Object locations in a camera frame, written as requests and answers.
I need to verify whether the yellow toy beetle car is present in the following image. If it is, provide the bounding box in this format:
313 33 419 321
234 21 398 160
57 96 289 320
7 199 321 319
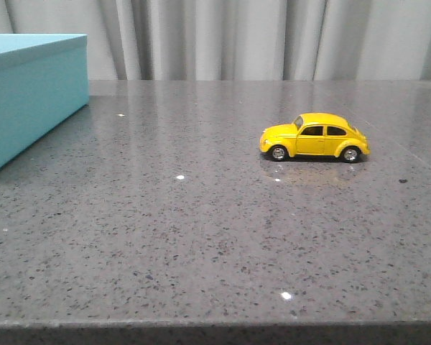
259 113 371 163

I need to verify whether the light blue box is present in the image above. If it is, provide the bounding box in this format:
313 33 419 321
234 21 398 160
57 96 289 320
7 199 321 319
0 34 89 168

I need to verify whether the grey curtain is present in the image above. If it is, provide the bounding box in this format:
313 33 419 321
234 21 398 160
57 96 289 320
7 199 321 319
0 0 431 81

